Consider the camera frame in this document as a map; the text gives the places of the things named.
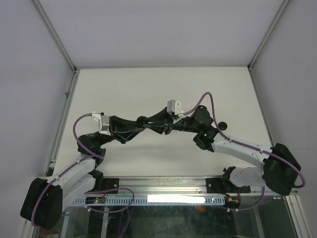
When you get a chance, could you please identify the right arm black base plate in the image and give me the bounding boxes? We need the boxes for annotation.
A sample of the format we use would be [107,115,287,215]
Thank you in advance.
[205,178,251,195]

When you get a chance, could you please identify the aluminium frame post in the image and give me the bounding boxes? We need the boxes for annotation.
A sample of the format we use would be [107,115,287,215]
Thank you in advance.
[247,0,293,71]
[31,0,77,72]

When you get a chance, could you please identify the white slotted cable duct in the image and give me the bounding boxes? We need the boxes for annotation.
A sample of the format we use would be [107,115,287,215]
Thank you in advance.
[70,195,225,207]

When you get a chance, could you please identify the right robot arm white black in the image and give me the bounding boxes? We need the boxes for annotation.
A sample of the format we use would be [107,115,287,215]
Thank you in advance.
[139,105,302,196]

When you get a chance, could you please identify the aluminium frame post right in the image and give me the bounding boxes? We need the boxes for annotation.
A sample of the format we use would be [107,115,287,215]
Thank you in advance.
[247,0,293,71]

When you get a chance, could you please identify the black round charging case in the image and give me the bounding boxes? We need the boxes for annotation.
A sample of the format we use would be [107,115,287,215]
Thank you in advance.
[218,121,228,131]

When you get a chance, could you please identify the wrist camera white grey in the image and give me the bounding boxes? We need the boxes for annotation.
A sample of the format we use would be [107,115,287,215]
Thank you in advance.
[166,100,184,118]
[91,112,110,135]

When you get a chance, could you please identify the aluminium frame post left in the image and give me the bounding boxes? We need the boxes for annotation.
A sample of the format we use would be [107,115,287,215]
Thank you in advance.
[31,0,77,72]

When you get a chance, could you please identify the black earbud with case lid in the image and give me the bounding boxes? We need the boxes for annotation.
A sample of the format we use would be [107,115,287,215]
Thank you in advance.
[136,116,148,128]

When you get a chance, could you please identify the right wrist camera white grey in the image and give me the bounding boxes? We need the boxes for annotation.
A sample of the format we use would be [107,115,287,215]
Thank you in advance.
[166,100,184,118]

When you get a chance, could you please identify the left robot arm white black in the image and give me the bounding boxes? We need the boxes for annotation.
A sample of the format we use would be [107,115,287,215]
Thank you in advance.
[20,113,144,230]

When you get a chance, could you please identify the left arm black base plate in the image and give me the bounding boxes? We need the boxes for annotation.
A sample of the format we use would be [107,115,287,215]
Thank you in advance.
[92,178,119,192]

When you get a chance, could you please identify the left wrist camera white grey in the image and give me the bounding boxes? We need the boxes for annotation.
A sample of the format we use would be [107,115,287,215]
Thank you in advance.
[91,112,110,135]

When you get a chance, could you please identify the aluminium mounting rail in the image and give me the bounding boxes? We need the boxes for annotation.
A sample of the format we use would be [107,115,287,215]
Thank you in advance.
[34,175,297,198]

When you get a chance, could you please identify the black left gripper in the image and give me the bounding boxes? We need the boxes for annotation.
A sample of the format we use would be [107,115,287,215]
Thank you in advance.
[98,116,144,146]

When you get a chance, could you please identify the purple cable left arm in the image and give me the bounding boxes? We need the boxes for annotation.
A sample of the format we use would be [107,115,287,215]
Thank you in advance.
[31,113,135,238]

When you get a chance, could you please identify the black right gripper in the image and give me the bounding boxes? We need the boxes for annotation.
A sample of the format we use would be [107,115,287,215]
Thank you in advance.
[142,108,200,136]

